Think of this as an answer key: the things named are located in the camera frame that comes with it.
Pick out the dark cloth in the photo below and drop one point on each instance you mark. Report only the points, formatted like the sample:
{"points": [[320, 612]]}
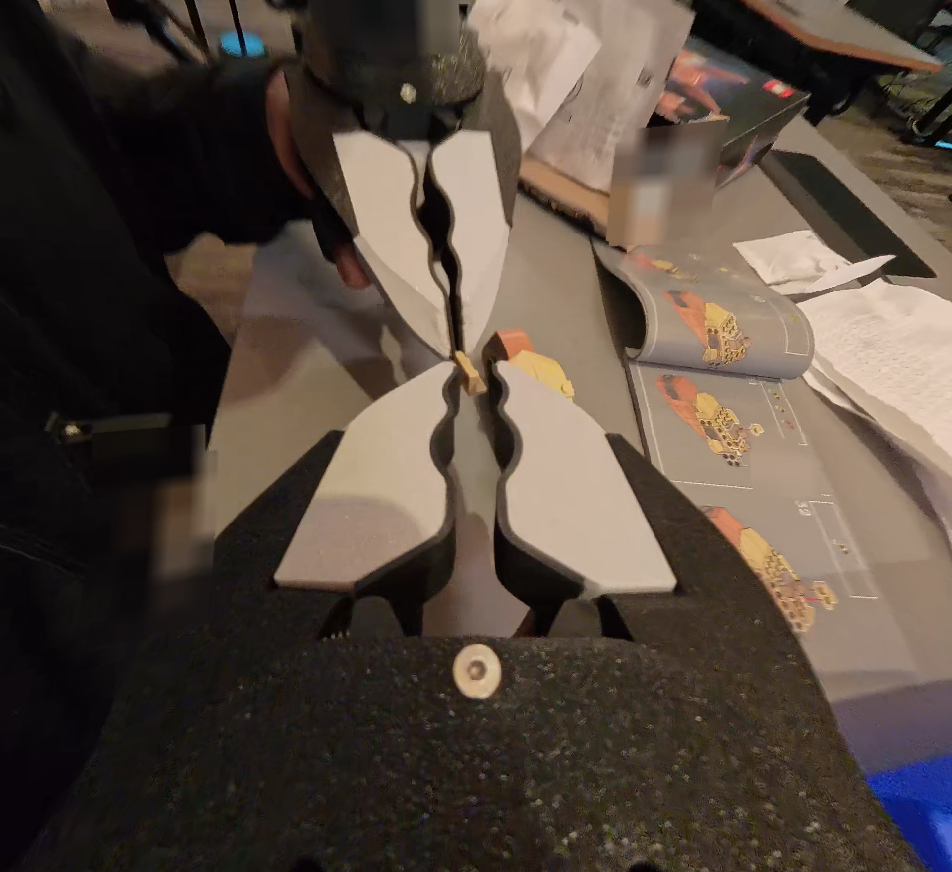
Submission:
{"points": [[74, 366]]}

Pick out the person's left hand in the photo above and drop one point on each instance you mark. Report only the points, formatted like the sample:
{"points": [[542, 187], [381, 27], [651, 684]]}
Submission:
{"points": [[286, 136]]}

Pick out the tan and brown brick model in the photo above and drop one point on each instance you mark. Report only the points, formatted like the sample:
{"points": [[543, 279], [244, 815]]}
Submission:
{"points": [[547, 370]]}

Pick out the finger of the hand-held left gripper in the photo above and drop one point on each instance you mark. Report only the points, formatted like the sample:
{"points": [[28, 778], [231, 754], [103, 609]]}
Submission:
{"points": [[379, 217], [476, 217]]}

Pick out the grey brick instruction booklet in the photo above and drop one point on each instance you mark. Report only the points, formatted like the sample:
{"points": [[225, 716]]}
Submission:
{"points": [[781, 478]]}

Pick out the small white paper bag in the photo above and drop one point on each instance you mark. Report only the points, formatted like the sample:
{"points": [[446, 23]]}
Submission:
{"points": [[803, 262]]}

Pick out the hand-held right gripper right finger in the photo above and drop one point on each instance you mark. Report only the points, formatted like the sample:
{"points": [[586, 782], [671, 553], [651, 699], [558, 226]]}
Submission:
{"points": [[587, 507]]}

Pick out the blue plastic bin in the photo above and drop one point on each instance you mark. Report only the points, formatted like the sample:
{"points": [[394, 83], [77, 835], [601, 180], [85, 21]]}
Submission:
{"points": [[915, 812]]}

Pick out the dark brick set box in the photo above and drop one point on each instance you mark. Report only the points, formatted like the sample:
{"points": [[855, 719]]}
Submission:
{"points": [[751, 106]]}

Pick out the grey desk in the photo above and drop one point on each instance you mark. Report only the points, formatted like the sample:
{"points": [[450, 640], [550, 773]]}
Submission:
{"points": [[297, 366]]}

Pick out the brown cardboard sheet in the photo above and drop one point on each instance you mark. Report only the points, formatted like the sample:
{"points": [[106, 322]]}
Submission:
{"points": [[565, 199]]}

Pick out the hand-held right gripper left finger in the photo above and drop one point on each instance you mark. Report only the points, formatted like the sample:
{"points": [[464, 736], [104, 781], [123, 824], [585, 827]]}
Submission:
{"points": [[364, 507]]}

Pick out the white hand-marked paper bag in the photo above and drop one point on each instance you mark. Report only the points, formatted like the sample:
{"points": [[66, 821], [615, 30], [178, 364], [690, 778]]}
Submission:
{"points": [[632, 69], [535, 46]]}

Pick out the person's left forearm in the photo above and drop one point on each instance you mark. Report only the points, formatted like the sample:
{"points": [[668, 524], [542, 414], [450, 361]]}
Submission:
{"points": [[186, 158]]}

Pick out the large white printed paper bag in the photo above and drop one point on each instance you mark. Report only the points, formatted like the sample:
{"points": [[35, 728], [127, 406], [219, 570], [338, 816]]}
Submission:
{"points": [[885, 366]]}

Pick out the small tan brick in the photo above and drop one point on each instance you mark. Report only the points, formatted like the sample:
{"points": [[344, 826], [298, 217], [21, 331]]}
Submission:
{"points": [[470, 374]]}

